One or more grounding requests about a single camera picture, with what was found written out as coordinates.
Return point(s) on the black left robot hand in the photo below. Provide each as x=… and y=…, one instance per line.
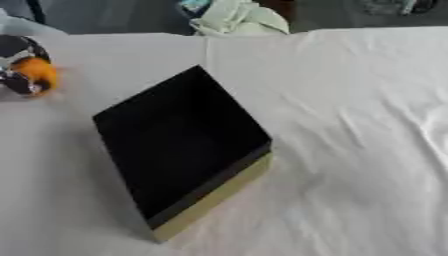
x=17, y=50

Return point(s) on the orange toy fruit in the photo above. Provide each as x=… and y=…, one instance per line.
x=38, y=73

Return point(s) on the tan box with black inside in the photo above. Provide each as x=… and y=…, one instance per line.
x=181, y=140

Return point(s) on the pale green cloth bundle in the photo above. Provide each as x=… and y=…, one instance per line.
x=240, y=18

